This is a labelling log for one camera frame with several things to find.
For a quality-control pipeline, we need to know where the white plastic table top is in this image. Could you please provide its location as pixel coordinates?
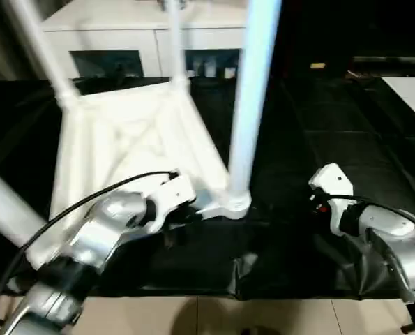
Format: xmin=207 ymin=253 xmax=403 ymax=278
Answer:
xmin=25 ymin=78 xmax=252 ymax=271

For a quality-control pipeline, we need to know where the white plastic table leg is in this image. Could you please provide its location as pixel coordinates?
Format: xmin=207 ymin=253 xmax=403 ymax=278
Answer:
xmin=0 ymin=160 xmax=50 ymax=251
xmin=6 ymin=0 xmax=80 ymax=107
xmin=227 ymin=0 xmax=284 ymax=210
xmin=167 ymin=0 xmax=191 ymax=88

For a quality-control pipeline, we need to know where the black plastic mat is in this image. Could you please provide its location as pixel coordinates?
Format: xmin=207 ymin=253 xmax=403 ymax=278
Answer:
xmin=0 ymin=75 xmax=415 ymax=301

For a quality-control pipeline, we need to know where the white flat board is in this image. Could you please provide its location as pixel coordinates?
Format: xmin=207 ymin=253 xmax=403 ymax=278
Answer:
xmin=381 ymin=76 xmax=415 ymax=127

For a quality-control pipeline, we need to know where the white cabinet with glass doors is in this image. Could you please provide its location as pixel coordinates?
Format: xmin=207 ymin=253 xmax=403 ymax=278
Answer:
xmin=41 ymin=0 xmax=252 ymax=80

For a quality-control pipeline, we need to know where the dark object on cabinet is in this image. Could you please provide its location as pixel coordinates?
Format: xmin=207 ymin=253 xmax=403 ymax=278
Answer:
xmin=158 ymin=0 xmax=188 ymax=11

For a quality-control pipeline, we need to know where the black right camera cable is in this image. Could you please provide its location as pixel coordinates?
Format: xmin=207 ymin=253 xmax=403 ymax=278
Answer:
xmin=324 ymin=196 xmax=415 ymax=241

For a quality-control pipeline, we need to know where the black camera cable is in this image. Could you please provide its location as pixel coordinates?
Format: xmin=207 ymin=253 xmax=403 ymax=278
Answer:
xmin=324 ymin=196 xmax=415 ymax=241
xmin=0 ymin=170 xmax=181 ymax=315

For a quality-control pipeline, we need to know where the black left camera cable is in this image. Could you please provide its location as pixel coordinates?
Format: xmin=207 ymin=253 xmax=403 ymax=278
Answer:
xmin=0 ymin=170 xmax=181 ymax=315

